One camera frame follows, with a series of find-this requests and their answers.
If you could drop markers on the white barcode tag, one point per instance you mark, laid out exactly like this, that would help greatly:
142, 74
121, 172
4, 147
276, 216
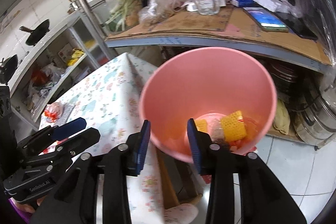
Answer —
191, 7

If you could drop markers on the pink white slipper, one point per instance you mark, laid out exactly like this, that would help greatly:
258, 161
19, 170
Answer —
181, 214

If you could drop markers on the smartphone with lit screen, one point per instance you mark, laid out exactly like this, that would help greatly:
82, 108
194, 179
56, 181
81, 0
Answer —
265, 19

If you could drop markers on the person's left hand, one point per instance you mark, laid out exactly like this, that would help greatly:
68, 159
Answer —
29, 209

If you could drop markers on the red plastic bag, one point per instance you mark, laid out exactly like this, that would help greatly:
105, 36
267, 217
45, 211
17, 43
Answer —
39, 77

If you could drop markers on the clear plastic container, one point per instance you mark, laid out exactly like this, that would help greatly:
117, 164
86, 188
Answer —
131, 16

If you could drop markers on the steel pot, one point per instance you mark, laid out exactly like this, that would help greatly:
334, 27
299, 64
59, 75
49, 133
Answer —
317, 121

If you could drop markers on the silver bubble sheet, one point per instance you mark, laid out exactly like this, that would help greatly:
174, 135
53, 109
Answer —
66, 113

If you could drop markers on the yellow bag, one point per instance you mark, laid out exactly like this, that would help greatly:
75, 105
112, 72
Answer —
282, 116

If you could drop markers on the yellow foam fruit net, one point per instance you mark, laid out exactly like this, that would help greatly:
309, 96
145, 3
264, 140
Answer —
201, 126
233, 125

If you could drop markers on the white red box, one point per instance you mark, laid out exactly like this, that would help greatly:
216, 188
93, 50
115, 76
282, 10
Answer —
64, 53

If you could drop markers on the clear plastic wad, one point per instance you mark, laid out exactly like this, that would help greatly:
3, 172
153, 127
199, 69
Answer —
215, 129

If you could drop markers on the brown cardboard sheet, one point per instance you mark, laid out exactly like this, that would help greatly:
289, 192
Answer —
210, 24

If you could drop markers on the yellow packets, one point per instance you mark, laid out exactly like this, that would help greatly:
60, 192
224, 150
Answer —
74, 56

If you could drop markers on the floral bear print tablecloth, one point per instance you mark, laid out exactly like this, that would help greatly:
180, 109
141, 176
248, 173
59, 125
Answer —
105, 98

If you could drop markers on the pink plastic bucket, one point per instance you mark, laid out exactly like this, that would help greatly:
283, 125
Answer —
204, 82

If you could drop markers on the white kitchen cabinet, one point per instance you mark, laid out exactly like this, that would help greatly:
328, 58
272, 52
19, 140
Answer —
52, 37

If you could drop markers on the stack of steel pans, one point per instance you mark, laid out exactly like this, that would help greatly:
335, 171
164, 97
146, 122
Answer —
283, 77

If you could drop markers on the metal shelf rack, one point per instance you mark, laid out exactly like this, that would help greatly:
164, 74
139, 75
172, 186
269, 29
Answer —
183, 40

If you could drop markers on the black smartphone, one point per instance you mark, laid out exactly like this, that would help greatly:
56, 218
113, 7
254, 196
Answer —
299, 27

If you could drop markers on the clear plastic bag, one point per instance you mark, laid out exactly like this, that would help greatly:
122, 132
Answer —
157, 3

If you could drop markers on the orange white snack wrapper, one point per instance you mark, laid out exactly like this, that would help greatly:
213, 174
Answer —
53, 111

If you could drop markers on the steel kettle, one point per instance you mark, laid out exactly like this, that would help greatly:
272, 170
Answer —
73, 6

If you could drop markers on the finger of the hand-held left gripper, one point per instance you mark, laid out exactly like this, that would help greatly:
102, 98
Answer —
69, 127
78, 141

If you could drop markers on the frosted glass cabinet door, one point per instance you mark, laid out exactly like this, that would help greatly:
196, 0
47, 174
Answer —
86, 40

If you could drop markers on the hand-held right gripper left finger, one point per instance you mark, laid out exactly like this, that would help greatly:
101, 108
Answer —
143, 145

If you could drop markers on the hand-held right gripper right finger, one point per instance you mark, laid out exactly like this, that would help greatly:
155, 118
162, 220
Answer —
195, 145

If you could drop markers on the black wok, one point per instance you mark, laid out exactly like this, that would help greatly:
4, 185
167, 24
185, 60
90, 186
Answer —
39, 33
9, 69

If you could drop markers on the black appliance in plastic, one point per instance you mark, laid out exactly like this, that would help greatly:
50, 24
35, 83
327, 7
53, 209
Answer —
323, 16

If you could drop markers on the blue box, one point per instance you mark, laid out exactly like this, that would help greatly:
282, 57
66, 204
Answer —
241, 1

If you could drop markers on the grey plastic bag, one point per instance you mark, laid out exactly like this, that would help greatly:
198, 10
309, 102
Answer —
53, 73

